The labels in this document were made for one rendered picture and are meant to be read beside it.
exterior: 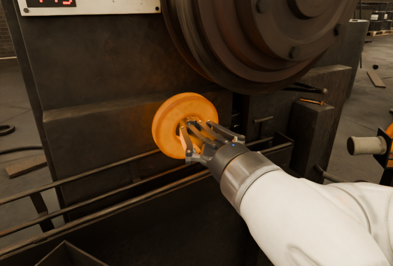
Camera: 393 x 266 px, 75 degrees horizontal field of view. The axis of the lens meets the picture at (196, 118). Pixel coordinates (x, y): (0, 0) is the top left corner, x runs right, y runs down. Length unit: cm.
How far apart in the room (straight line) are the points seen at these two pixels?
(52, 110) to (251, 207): 45
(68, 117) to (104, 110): 7
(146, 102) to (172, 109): 9
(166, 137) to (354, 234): 38
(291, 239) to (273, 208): 4
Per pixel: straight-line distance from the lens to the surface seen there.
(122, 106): 59
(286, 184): 35
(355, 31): 334
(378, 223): 43
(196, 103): 55
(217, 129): 53
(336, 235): 32
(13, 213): 185
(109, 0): 58
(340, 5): 63
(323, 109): 83
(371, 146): 95
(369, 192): 44
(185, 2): 49
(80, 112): 59
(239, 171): 38
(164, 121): 54
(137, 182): 65
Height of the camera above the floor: 109
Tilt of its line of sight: 25 degrees down
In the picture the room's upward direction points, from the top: straight up
